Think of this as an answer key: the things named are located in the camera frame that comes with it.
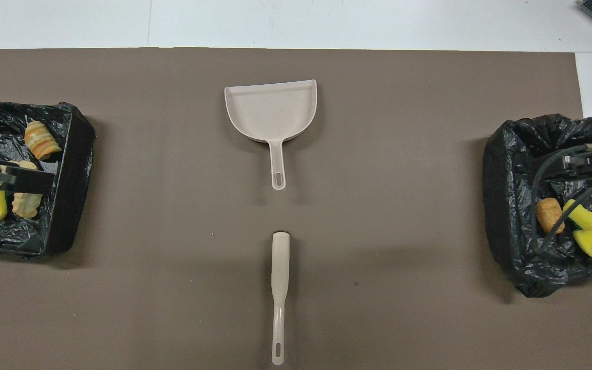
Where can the orange toy croissant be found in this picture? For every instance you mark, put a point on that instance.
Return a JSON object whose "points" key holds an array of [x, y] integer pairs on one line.
{"points": [[41, 140]]}

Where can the yellow and green sponge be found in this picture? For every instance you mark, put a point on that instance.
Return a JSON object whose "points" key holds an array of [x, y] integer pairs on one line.
{"points": [[579, 213]]}

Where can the brown toy bread roll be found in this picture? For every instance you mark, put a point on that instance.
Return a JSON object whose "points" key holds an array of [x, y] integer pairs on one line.
{"points": [[548, 215]]}

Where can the beige plastic dustpan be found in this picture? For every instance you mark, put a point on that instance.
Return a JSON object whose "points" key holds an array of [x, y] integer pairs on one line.
{"points": [[271, 113]]}

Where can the beige brush black bristles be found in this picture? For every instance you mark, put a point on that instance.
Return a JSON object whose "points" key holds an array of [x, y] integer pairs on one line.
{"points": [[279, 277]]}

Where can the bin with black bag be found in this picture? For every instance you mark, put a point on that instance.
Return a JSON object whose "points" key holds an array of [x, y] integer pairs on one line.
{"points": [[512, 205], [70, 180]]}

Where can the brown table mat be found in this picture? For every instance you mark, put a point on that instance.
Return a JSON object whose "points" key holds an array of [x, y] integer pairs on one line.
{"points": [[172, 308]]}

